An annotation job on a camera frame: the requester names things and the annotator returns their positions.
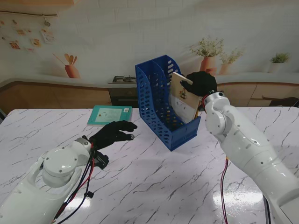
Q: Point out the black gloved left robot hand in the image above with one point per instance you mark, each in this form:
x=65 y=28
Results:
x=114 y=133

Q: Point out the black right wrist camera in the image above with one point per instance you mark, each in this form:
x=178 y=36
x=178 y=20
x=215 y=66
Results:
x=201 y=107

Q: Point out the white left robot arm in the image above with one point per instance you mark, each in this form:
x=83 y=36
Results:
x=53 y=172

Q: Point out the teal cover book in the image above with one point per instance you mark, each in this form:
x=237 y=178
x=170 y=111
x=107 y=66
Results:
x=107 y=114

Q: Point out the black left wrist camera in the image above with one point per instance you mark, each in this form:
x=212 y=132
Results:
x=101 y=159

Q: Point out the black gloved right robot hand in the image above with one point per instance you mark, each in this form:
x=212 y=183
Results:
x=201 y=84

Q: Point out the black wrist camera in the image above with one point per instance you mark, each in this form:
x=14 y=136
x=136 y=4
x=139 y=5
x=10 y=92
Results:
x=201 y=107
x=101 y=159

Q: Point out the blue perforated plastic file holder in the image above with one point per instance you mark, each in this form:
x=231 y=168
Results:
x=172 y=140

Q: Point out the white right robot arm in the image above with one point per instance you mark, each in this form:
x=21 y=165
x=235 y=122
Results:
x=245 y=144

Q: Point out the beige and white cover book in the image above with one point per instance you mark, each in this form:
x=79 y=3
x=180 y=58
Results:
x=182 y=102

